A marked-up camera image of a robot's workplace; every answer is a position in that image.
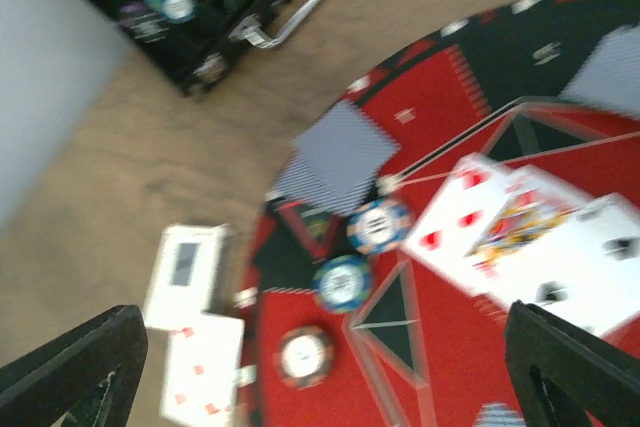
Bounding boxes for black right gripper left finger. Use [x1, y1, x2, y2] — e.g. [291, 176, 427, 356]
[1, 305, 148, 426]

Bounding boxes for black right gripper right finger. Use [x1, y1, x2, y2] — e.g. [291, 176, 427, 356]
[504, 301, 639, 426]

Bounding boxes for card dealt seat one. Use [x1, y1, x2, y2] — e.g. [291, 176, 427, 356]
[473, 402, 526, 427]

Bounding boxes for black suit community card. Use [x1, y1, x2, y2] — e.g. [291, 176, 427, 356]
[487, 193, 639, 337]

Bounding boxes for five of diamonds card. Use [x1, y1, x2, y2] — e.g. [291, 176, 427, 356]
[160, 314, 245, 426]

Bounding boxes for red face up community card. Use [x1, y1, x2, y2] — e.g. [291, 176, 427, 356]
[401, 153, 512, 295]

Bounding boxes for red chips seat two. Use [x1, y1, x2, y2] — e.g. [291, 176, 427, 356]
[274, 325, 334, 390]

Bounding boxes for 10 chips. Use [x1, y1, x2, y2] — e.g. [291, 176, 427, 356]
[346, 197, 412, 255]

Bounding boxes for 50 chips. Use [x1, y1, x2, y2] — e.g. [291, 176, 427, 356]
[312, 254, 373, 314]

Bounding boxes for card dealt seat six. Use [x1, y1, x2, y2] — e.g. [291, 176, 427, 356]
[560, 26, 639, 120]

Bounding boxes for card dealt seat four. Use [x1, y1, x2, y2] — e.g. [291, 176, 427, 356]
[294, 101, 399, 196]

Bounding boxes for white card box tray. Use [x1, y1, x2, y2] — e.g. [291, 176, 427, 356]
[143, 224, 234, 331]

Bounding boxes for round red black poker mat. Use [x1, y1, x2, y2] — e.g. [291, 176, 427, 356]
[242, 0, 639, 426]

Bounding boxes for black purple 100 chip stack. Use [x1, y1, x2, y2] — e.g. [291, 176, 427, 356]
[118, 1, 169, 43]

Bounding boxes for blue green 50 chip row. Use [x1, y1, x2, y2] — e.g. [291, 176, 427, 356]
[143, 0, 196, 24]

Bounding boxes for chrome case handle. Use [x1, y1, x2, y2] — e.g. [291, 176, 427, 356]
[229, 0, 334, 52]

